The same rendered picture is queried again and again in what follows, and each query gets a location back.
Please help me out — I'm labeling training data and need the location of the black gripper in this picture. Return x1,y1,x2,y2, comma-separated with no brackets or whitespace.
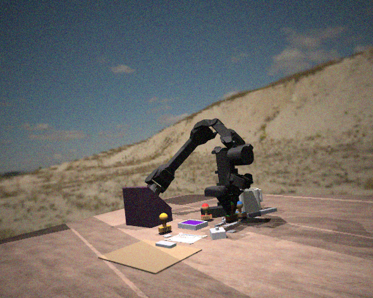
204,165,243,215

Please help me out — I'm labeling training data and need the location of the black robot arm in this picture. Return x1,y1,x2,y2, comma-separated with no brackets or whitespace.
145,118,254,195

